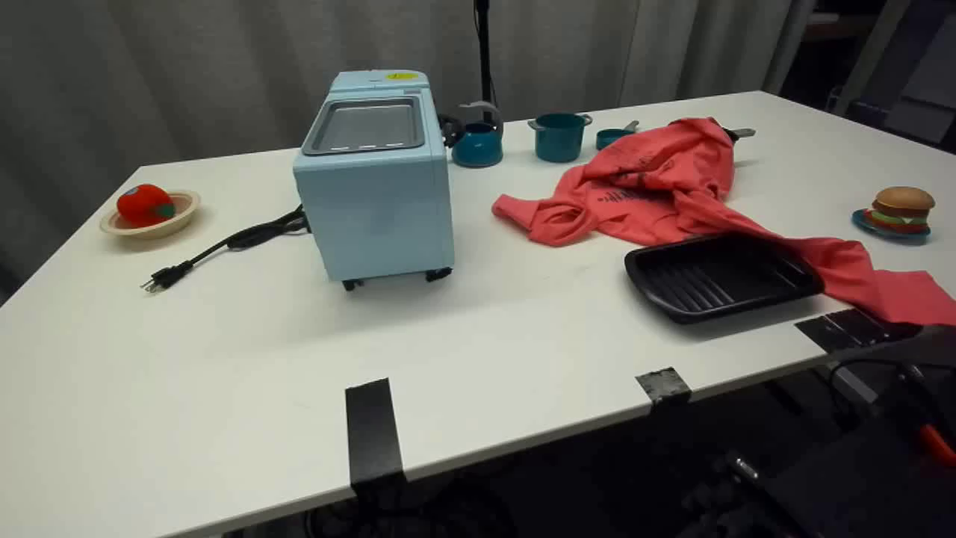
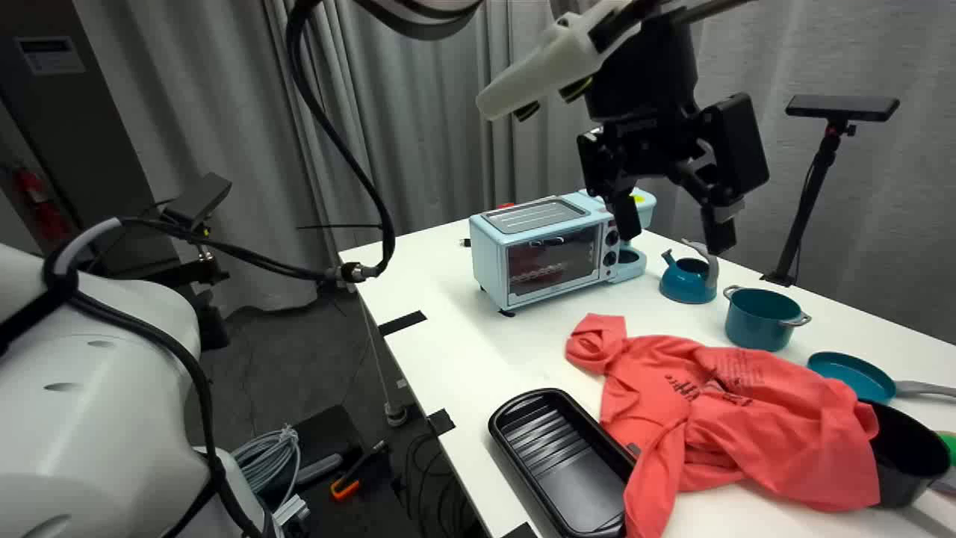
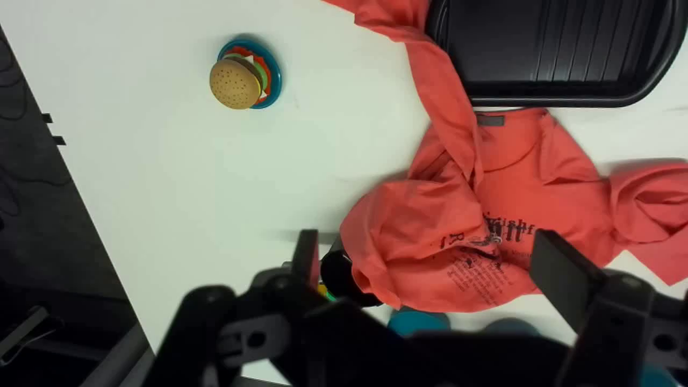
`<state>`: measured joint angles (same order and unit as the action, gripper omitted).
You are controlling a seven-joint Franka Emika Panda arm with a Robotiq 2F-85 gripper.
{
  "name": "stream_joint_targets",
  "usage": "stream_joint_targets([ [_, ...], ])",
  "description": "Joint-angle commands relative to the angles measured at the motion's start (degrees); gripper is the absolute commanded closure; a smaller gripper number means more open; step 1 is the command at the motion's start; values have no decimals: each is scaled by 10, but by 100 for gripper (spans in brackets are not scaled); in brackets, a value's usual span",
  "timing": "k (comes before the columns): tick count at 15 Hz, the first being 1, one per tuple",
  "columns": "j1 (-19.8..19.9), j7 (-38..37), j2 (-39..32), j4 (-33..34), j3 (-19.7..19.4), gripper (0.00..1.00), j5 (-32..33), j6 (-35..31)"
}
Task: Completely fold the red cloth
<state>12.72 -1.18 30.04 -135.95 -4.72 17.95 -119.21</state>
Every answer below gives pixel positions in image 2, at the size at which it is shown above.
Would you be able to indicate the teal toy pot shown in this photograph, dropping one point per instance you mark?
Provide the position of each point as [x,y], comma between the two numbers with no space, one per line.
[759,322]

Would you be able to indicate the small black tape piece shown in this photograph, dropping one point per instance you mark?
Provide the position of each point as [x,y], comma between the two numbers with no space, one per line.
[439,422]

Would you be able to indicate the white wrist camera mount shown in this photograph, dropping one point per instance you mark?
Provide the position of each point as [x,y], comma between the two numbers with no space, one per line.
[539,65]

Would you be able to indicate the teal toy frying pan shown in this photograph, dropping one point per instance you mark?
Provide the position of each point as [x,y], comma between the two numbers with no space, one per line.
[853,377]

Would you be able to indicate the black ridged grill tray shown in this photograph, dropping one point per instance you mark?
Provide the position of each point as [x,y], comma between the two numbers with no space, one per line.
[555,459]

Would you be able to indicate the light blue toaster oven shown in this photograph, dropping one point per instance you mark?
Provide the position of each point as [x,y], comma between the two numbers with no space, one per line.
[548,256]

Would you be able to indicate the teal toy kettle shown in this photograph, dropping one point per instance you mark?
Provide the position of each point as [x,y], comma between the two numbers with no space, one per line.
[687,283]

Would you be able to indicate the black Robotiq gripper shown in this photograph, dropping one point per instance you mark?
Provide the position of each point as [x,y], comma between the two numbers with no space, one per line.
[645,121]

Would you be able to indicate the long black tape strip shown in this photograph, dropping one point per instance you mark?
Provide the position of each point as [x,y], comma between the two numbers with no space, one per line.
[402,322]

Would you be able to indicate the grey curtain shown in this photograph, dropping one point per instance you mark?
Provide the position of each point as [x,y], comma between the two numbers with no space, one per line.
[437,108]

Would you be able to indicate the black stereo camera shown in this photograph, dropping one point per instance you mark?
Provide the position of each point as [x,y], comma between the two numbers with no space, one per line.
[198,199]
[839,105]

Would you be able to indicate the black tripod stand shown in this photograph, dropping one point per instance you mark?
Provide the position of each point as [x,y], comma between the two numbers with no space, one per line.
[809,199]

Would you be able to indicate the red cloth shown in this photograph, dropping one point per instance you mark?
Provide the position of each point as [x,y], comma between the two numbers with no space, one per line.
[735,429]

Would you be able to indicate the red fire extinguisher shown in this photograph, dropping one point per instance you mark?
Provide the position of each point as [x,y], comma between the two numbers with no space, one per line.
[30,204]

